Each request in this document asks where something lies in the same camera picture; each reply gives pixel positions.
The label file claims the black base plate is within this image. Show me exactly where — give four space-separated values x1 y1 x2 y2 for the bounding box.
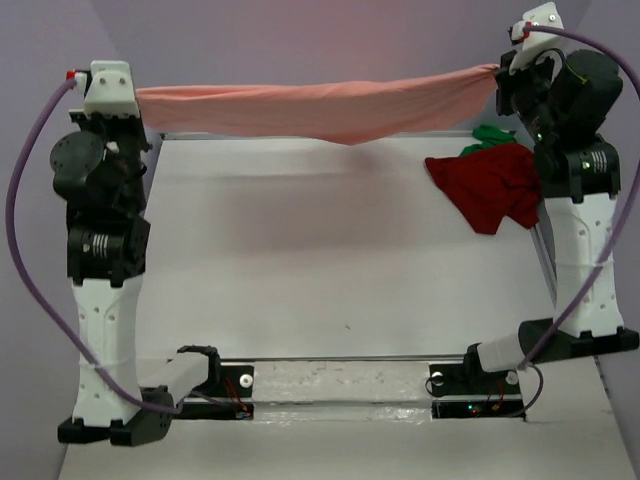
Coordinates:
425 363 525 420
175 363 255 421

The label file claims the pink t shirt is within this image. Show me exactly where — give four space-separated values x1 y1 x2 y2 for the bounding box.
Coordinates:
136 65 496 145

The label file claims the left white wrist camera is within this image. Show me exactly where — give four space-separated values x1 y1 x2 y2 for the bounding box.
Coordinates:
66 60 140 118

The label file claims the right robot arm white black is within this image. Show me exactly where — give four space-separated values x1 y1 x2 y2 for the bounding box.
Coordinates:
462 50 639 381

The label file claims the aluminium rail back edge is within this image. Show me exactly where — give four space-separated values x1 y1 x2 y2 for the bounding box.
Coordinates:
160 129 476 140

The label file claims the aluminium rail front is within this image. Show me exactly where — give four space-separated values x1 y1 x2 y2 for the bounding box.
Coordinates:
221 354 464 363

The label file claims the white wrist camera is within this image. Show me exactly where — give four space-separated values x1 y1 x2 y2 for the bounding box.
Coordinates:
509 1 564 73
66 60 140 118

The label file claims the green t shirt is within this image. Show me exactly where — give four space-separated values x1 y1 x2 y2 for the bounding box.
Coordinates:
460 124 517 156

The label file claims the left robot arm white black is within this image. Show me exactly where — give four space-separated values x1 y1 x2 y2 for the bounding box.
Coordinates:
50 110 221 447

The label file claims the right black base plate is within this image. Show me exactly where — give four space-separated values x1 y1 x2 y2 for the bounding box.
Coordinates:
425 363 525 420

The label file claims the red t shirt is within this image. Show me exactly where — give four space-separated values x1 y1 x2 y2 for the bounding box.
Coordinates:
425 143 541 235

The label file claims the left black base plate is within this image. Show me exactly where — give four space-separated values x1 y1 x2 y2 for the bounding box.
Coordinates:
175 363 255 421

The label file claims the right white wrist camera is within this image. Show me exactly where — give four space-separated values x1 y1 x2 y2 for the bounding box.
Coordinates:
509 1 564 73

